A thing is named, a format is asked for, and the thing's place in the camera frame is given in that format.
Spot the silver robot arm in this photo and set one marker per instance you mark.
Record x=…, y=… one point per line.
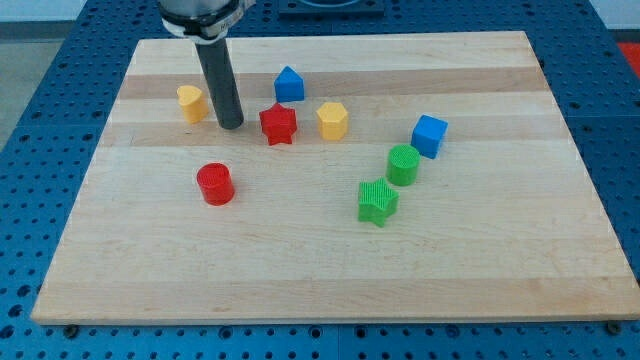
x=204, y=21

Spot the yellow heart block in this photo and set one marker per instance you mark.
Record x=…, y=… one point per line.
x=192, y=103

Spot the yellow hexagon block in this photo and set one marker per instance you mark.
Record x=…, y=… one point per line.
x=333, y=120

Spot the green star block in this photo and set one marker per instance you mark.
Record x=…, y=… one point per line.
x=377, y=201

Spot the red star block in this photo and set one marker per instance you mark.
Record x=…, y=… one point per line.
x=278, y=124

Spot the green cylinder block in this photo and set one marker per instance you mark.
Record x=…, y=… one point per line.
x=402, y=165

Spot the light wooden board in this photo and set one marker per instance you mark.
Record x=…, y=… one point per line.
x=503, y=225

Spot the blue triangular prism block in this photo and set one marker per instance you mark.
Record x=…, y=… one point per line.
x=289, y=86

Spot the red cylinder block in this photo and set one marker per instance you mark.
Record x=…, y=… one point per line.
x=215, y=183

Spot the blue cube block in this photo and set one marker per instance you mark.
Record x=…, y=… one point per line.
x=428, y=134

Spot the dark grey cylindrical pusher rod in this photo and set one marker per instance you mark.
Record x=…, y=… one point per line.
x=218, y=72

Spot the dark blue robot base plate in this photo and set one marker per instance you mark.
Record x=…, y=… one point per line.
x=331, y=8

